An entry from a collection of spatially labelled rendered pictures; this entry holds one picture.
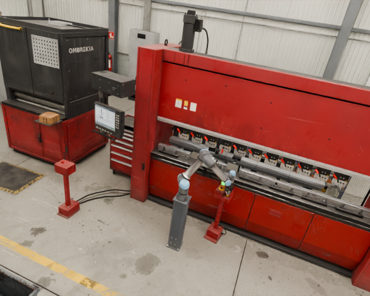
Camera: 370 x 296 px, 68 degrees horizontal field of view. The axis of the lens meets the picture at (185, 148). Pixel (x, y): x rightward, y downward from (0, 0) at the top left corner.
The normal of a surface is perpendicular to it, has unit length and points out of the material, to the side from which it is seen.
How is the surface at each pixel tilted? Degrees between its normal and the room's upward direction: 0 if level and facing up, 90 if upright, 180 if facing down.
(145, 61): 90
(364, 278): 90
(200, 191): 90
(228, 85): 90
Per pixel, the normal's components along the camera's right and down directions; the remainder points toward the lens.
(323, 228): -0.38, 0.38
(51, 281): 0.13, -0.88
